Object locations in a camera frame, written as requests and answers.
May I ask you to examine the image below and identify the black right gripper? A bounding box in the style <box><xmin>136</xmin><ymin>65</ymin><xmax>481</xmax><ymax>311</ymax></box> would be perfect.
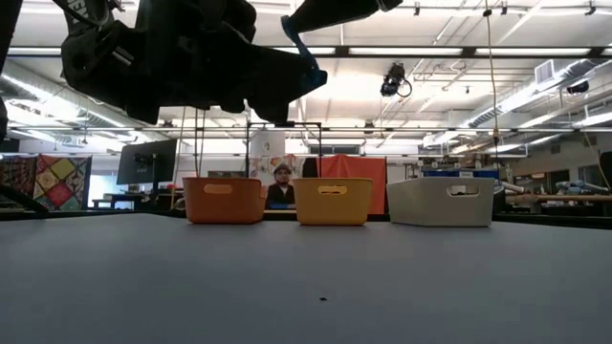
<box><xmin>288</xmin><ymin>0</ymin><xmax>404</xmax><ymax>34</ymax></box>

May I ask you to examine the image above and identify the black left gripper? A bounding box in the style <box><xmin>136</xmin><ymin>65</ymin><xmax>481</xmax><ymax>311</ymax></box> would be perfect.
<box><xmin>128</xmin><ymin>0</ymin><xmax>329</xmax><ymax>125</ymax></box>

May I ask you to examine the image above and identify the blue rubber band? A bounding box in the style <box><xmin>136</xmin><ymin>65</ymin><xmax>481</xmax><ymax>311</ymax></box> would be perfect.
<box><xmin>280</xmin><ymin>14</ymin><xmax>330</xmax><ymax>95</ymax></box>

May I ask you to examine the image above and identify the white cylinder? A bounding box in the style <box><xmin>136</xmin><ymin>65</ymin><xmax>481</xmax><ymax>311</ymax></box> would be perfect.
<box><xmin>250</xmin><ymin>132</ymin><xmax>287</xmax><ymax>159</ymax></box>

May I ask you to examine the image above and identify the floral cloth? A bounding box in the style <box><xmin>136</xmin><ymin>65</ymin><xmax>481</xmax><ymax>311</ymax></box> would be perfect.
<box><xmin>249</xmin><ymin>155</ymin><xmax>307</xmax><ymax>185</ymax></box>

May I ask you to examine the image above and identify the red cloth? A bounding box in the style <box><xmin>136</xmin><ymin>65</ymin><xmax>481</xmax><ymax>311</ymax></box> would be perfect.
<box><xmin>315</xmin><ymin>154</ymin><xmax>388</xmax><ymax>216</ymax></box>

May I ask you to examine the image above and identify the person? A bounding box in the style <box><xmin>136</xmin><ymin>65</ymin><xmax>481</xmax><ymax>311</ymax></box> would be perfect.
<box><xmin>265</xmin><ymin>162</ymin><xmax>296</xmax><ymax>210</ymax></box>

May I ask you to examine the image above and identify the yellow plastic basket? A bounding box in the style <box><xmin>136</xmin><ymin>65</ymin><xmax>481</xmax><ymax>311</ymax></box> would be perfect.
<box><xmin>292</xmin><ymin>177</ymin><xmax>374</xmax><ymax>227</ymax></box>

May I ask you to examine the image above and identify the orange plastic basket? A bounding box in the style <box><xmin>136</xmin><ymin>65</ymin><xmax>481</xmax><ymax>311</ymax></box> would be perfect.
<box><xmin>182</xmin><ymin>176</ymin><xmax>268</xmax><ymax>226</ymax></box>

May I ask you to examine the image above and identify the black monitor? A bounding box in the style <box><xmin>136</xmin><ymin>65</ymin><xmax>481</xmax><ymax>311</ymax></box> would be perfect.
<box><xmin>117</xmin><ymin>138</ymin><xmax>179</xmax><ymax>211</ymax></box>

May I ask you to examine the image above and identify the blue bin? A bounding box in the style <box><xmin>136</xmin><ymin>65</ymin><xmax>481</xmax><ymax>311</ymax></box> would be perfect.
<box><xmin>421</xmin><ymin>167</ymin><xmax>502</xmax><ymax>181</ymax></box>

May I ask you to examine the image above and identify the white plastic basket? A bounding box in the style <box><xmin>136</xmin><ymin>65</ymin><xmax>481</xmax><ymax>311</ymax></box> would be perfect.
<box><xmin>385</xmin><ymin>176</ymin><xmax>496</xmax><ymax>228</ymax></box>

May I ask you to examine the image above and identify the blue table mat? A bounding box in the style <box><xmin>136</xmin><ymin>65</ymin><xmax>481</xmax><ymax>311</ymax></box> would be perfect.
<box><xmin>0</xmin><ymin>212</ymin><xmax>612</xmax><ymax>344</ymax></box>

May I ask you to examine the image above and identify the colourful patchwork quilt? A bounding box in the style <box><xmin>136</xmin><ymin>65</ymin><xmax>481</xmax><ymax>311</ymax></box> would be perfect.
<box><xmin>0</xmin><ymin>154</ymin><xmax>93</xmax><ymax>212</ymax></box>

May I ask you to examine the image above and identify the black ceiling speaker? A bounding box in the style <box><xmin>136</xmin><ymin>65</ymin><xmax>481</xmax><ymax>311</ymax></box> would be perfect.
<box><xmin>566</xmin><ymin>79</ymin><xmax>591</xmax><ymax>96</ymax></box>

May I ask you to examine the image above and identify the wooden bench top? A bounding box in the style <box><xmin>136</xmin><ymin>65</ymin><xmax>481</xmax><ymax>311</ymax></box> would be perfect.
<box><xmin>518</xmin><ymin>192</ymin><xmax>612</xmax><ymax>203</ymax></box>

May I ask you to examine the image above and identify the grey rolled mat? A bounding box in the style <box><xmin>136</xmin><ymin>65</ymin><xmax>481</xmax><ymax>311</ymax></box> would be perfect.
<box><xmin>557</xmin><ymin>180</ymin><xmax>611</xmax><ymax>193</ymax></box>

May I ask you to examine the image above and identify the black rack frame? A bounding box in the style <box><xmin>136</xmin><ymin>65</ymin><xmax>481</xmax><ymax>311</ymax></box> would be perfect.
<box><xmin>245</xmin><ymin>120</ymin><xmax>323</xmax><ymax>179</ymax></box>

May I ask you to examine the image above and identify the black hanging camera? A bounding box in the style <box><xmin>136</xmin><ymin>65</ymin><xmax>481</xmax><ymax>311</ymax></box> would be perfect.
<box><xmin>380</xmin><ymin>61</ymin><xmax>413</xmax><ymax>99</ymax></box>

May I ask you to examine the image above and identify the yellow hanging cable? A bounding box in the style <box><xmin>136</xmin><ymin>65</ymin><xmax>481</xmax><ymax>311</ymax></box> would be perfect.
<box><xmin>482</xmin><ymin>0</ymin><xmax>502</xmax><ymax>154</ymax></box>

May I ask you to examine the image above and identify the black aluminium table frame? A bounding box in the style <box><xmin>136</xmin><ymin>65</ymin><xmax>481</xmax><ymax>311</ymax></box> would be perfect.
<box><xmin>0</xmin><ymin>208</ymin><xmax>612</xmax><ymax>229</ymax></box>

